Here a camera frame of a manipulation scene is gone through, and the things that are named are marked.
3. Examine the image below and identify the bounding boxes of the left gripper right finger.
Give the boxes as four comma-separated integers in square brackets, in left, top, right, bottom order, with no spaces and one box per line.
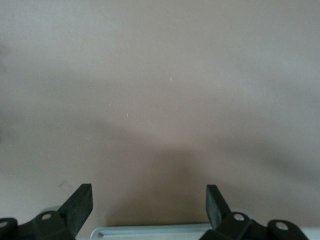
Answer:
[199,184,310,240]

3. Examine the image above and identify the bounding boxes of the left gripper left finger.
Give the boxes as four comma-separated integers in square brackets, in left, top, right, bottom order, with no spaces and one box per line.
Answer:
[0,183,94,240]

